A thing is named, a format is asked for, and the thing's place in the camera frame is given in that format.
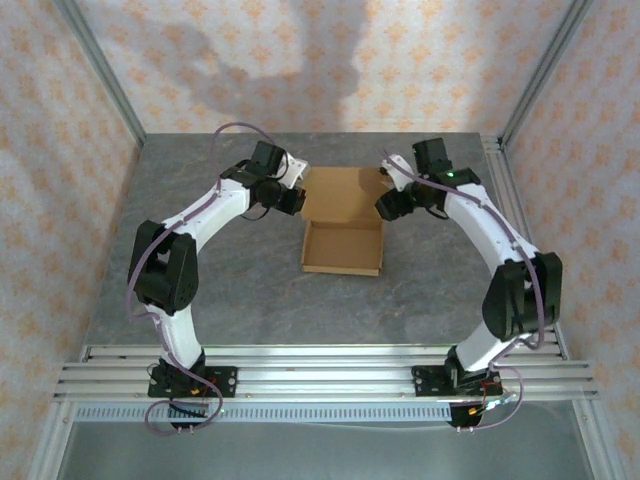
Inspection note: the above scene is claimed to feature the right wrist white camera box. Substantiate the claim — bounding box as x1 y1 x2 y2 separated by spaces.
380 151 418 193

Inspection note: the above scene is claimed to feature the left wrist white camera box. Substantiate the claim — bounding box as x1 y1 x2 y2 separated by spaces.
278 151 308 191

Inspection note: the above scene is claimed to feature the aluminium mounting rail frame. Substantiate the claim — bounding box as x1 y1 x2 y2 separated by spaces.
52 343 600 403

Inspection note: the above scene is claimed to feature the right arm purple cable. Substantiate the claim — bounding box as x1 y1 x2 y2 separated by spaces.
381 147 547 433

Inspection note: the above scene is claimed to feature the slotted grey cable tray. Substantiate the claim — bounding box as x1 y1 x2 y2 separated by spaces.
73 403 454 424

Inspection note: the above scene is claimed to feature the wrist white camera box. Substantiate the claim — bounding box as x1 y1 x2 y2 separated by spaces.
278 151 308 191
380 151 418 193

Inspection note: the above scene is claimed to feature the brown cardboard box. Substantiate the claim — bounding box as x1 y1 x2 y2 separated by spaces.
300 166 386 278

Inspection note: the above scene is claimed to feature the aluminium side rail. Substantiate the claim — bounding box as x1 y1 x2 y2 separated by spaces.
481 133 572 362

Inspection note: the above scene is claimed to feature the small green circuit board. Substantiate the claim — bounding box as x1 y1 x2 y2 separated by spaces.
479 392 519 414

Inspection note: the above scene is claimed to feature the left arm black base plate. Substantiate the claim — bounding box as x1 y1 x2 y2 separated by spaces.
147 365 239 400

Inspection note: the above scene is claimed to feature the aluminium frame leg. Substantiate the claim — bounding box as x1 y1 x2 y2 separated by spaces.
28 399 77 480
569 399 634 480

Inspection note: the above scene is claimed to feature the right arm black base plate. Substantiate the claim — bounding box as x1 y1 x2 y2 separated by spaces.
410 364 503 400

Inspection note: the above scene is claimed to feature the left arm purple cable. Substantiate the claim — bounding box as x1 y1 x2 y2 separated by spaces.
124 123 282 437

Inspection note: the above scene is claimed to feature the right aluminium corner post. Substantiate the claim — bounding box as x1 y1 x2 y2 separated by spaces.
497 0 603 148

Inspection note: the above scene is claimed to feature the aluminium corner post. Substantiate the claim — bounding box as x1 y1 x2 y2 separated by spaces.
53 0 148 150
497 0 603 148

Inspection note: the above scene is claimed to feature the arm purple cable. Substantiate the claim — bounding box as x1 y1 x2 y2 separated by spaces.
124 123 282 437
381 147 547 433

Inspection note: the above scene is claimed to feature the left aluminium corner post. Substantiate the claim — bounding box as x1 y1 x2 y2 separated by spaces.
53 0 148 150

